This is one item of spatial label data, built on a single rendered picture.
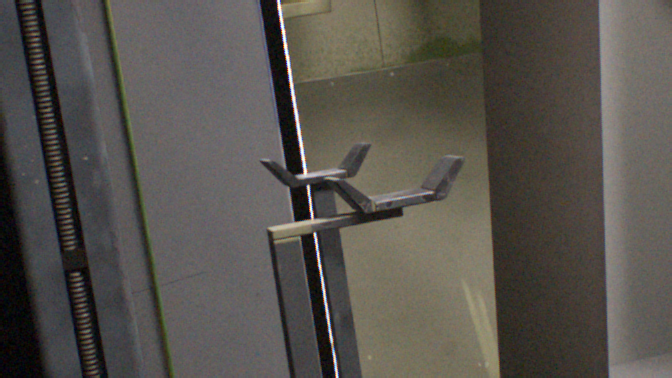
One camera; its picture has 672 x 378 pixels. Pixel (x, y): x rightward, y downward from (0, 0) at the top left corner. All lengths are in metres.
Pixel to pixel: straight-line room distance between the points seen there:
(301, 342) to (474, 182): 2.46
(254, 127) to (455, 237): 1.83
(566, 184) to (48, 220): 1.25
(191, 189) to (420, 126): 1.97
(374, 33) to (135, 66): 2.04
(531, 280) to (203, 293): 0.91
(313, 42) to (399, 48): 0.22
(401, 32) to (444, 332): 0.79
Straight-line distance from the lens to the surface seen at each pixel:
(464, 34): 3.36
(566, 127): 1.91
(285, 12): 2.86
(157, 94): 1.29
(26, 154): 0.78
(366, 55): 3.28
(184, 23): 1.29
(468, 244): 3.10
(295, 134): 1.32
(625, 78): 2.28
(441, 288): 3.04
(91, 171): 0.78
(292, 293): 0.73
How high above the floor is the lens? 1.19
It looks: 6 degrees down
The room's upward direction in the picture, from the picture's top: 9 degrees counter-clockwise
